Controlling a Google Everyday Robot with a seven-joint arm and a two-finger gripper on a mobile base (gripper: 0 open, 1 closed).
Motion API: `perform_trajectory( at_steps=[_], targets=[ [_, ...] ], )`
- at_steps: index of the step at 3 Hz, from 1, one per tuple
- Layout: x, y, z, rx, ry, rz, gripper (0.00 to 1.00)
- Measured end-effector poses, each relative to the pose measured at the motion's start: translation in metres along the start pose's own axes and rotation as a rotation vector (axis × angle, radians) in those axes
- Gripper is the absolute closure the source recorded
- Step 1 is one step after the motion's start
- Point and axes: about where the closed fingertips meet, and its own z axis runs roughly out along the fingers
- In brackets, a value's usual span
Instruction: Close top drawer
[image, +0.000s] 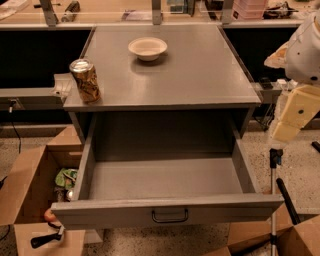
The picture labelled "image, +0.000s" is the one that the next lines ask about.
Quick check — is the grey top drawer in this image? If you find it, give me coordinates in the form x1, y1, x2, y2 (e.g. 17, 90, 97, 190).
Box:
52, 114, 283, 230

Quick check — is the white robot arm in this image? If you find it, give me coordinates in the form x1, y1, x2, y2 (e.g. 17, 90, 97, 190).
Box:
264, 12, 320, 148

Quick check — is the grey drawer cabinet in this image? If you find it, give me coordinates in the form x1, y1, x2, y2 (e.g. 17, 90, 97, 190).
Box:
65, 24, 260, 152

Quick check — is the metal tripod stand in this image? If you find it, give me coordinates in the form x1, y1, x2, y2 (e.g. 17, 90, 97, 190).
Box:
268, 147, 284, 256

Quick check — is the pink plastic container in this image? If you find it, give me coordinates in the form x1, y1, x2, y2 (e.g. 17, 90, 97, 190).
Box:
232, 0, 268, 20

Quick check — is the cardboard box right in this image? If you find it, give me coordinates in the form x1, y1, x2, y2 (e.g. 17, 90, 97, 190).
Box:
203, 205, 320, 256

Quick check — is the white paper bowl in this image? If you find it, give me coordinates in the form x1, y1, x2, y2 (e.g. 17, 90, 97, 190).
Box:
128, 37, 168, 61

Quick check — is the crushed gold drink can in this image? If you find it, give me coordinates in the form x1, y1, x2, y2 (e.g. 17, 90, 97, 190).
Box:
69, 58, 101, 104

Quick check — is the green snack bag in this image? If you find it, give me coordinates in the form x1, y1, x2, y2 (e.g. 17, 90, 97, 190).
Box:
55, 168, 78, 190

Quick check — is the red apple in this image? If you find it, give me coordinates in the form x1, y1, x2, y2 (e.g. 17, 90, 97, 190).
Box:
44, 209, 57, 222

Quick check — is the open cardboard box left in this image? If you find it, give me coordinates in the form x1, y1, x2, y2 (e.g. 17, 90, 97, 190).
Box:
0, 125, 104, 256

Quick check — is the black cable left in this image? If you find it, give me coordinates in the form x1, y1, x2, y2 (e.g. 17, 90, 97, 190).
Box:
7, 99, 23, 154

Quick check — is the black handled metal spoon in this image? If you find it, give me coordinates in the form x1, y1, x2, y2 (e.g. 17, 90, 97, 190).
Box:
30, 226, 65, 249

